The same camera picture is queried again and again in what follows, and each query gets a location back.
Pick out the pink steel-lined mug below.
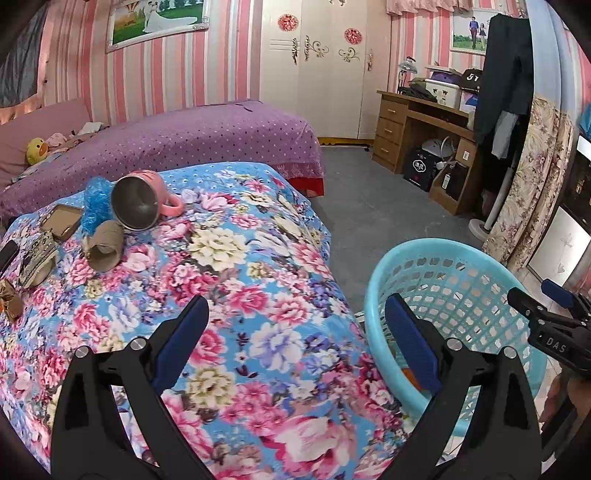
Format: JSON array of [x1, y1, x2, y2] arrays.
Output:
[[110, 170, 183, 232]]

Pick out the brown cardboard box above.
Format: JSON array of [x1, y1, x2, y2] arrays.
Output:
[[429, 161, 472, 204]]

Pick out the pink curtain valance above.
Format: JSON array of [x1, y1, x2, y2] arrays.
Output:
[[385, 0, 472, 14]]

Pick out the person's right hand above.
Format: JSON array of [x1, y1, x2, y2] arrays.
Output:
[[541, 373, 563, 422]]

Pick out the light blue plastic basket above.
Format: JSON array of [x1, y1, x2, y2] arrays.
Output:
[[364, 239, 550, 437]]

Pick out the floral tablecloth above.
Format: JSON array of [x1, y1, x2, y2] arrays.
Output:
[[0, 161, 416, 480]]

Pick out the black printed box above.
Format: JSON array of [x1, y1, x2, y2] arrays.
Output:
[[403, 147, 441, 191]]

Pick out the black smartphone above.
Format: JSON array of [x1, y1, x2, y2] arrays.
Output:
[[0, 240, 19, 273]]

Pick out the pink padded headboard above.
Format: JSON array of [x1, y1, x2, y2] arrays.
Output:
[[0, 98, 93, 185]]

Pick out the brown phone case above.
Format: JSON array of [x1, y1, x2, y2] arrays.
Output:
[[39, 204, 85, 242]]

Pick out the white standing fan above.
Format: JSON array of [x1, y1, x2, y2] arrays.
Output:
[[468, 166, 513, 238]]

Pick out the hanging black jacket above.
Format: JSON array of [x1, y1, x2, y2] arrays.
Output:
[[473, 13, 536, 144]]

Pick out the grey window curtain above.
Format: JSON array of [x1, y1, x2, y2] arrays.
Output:
[[0, 4, 47, 107]]

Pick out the crumpled golden brown wrapper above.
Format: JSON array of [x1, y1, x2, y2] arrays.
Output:
[[0, 279, 24, 320]]

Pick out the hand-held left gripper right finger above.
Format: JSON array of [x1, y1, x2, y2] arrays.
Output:
[[383, 293, 542, 480]]

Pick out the framed wedding picture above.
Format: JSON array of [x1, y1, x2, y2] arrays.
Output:
[[105, 0, 208, 54]]

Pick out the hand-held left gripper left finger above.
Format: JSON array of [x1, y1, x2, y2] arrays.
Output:
[[50, 294, 218, 480]]

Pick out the blue plastic bag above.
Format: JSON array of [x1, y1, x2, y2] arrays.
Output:
[[81, 178, 114, 236]]

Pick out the wooden desk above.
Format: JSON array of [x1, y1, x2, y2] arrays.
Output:
[[373, 90, 483, 215]]

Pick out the cardboard tube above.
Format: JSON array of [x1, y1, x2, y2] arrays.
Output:
[[82, 219, 125, 272]]

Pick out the desk lamp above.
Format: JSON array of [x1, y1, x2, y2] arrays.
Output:
[[397, 55, 419, 88]]

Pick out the purple dotted bed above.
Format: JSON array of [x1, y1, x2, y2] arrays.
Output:
[[0, 99, 324, 222]]

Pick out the yellow duck plush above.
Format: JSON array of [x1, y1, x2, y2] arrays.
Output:
[[25, 137, 49, 166]]

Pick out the small couple wall poster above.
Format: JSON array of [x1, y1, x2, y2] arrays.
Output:
[[451, 7, 502, 55]]

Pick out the white storage box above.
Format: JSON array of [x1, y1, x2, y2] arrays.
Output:
[[424, 78, 462, 109]]

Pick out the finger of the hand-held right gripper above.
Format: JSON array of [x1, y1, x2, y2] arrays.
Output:
[[541, 278, 589, 320], [508, 287, 557, 326]]

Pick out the white small fan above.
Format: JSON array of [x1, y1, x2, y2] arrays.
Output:
[[421, 137, 455, 162]]

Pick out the white wardrobe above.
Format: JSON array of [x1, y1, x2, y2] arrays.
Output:
[[260, 0, 393, 141]]

